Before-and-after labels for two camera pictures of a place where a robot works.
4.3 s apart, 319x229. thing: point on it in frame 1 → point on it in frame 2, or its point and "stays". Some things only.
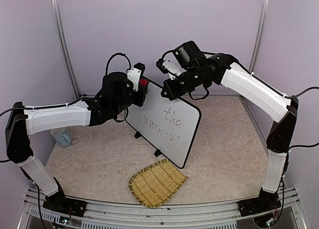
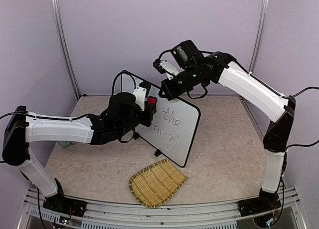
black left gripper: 140,101 → 147,121
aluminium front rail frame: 62,212 stays
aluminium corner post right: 261,28 stays
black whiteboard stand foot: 158,152 stays
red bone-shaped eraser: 143,82 → 152,101
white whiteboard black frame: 169,125 stays
